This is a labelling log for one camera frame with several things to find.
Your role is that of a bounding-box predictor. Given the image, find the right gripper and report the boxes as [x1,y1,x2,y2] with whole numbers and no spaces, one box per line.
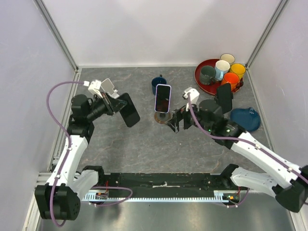
[164,98,213,134]

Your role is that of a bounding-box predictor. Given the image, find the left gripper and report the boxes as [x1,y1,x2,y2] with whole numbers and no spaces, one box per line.
[86,91,127,121]

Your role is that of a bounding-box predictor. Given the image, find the phone with lilac case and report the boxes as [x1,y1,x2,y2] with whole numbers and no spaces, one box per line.
[154,84,171,113]

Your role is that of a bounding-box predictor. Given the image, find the black round base stand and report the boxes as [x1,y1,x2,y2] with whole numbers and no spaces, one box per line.
[212,95,219,105]

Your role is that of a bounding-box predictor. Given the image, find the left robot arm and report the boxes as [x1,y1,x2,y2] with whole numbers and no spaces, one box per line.
[34,93,134,222]

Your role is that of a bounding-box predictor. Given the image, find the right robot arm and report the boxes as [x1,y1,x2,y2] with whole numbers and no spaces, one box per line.
[167,100,308,213]

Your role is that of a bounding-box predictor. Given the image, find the white folding phone stand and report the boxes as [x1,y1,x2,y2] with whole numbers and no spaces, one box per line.
[101,78,118,96]

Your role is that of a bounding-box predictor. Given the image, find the round wooden base stand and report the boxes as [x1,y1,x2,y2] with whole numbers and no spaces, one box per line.
[154,112,171,124]

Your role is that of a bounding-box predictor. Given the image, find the red round tray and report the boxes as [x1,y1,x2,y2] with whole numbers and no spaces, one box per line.
[194,59,244,96]

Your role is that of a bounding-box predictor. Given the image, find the dark blue mug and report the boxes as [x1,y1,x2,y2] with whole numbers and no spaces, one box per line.
[151,75,167,95]

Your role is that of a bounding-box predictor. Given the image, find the grey mug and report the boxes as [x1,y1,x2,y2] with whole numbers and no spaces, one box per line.
[199,65,216,85]

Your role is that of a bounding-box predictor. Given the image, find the orange mug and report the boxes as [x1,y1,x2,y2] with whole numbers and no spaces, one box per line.
[221,73,243,91]

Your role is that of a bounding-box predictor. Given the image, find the blue leaf-shaped dish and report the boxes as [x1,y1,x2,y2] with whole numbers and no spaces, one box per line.
[230,107,261,132]

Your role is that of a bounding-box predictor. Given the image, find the light blue mug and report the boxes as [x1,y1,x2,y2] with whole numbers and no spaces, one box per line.
[215,60,230,81]

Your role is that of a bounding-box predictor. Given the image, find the yellow mug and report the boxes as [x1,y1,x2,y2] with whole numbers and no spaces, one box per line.
[229,64,246,79]

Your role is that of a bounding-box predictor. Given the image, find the cream mug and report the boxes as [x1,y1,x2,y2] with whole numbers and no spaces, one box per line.
[220,53,235,65]

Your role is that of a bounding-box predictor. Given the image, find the black base bar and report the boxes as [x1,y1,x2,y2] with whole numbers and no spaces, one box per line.
[97,173,238,199]

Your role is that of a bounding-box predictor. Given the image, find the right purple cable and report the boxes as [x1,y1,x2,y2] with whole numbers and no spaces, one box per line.
[188,95,308,209]

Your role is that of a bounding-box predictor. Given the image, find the purple cable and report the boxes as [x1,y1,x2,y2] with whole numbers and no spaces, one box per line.
[188,95,308,209]
[46,80,133,227]

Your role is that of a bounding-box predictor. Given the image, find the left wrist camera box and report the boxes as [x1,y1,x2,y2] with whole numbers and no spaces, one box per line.
[83,80,102,98]

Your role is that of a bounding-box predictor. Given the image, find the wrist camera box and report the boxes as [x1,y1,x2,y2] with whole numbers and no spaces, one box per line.
[182,87,200,104]
[83,80,102,98]

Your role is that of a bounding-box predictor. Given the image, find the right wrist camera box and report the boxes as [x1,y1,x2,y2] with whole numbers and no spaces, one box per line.
[182,87,200,104]

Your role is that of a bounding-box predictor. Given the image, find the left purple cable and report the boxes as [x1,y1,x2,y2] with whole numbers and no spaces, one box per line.
[46,80,133,227]

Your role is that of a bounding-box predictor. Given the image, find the slotted cable duct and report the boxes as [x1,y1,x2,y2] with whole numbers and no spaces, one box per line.
[81,191,239,203]

